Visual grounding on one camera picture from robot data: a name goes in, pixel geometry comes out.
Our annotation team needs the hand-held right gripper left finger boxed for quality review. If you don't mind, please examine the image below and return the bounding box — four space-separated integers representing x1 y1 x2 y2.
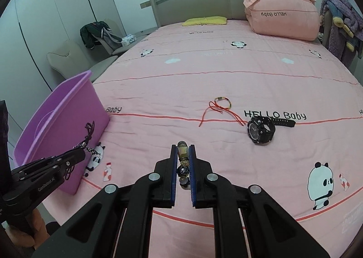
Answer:
31 145 179 258

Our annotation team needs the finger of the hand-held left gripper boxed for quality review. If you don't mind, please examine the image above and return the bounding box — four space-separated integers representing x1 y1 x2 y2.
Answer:
17 156 86 182
11 149 86 177

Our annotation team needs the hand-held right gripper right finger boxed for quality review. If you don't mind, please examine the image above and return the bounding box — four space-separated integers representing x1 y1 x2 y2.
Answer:
189 145 331 258

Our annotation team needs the brown gold beaded bracelet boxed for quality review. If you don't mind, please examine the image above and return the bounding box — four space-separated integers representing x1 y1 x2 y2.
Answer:
176 141 191 190

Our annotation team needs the dark brown cord charm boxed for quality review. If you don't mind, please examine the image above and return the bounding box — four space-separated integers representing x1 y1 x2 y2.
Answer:
64 122 103 182

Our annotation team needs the purple plastic bin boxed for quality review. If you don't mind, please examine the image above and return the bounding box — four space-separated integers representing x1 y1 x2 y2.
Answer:
13 70 110 195

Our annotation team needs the person's left hand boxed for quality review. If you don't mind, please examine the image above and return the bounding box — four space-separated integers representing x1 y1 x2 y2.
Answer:
6 210 52 249

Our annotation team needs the black wrist watch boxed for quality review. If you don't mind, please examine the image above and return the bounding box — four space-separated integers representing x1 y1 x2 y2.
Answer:
247 115 296 145

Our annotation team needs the beige lounge chair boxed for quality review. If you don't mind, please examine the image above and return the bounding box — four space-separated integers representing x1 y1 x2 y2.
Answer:
47 40 118 83

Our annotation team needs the pink printed bed sheet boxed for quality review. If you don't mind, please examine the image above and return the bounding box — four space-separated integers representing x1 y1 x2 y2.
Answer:
47 17 363 258

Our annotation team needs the dark green jacket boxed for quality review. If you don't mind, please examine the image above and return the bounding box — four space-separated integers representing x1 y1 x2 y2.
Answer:
80 20 112 49

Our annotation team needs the white wardrobe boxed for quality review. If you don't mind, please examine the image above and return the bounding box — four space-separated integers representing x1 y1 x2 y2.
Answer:
0 0 127 145

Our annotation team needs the yellow pillow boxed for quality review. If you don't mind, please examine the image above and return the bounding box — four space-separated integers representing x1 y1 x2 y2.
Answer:
182 15 228 27

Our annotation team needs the folded pink quilt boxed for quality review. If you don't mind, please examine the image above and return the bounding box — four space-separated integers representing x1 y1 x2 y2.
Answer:
245 0 320 41

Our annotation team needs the purple fleece blanket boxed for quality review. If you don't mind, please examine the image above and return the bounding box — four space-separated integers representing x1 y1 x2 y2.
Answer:
320 0 363 67

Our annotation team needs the blue yellow plush garment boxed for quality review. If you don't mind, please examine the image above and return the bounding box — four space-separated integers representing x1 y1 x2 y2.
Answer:
330 5 363 49

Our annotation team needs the red cord bracelet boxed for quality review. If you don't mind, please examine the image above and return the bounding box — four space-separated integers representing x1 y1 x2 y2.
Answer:
199 96 247 128

